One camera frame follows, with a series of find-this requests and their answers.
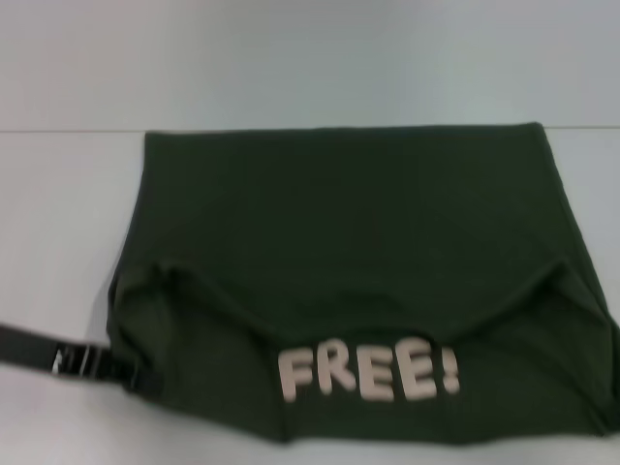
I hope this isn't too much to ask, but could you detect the dark green shirt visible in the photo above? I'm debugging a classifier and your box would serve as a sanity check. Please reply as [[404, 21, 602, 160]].
[[107, 120, 620, 465]]

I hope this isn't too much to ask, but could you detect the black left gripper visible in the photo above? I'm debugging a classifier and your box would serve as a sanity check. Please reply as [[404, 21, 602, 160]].
[[0, 321, 165, 396]]

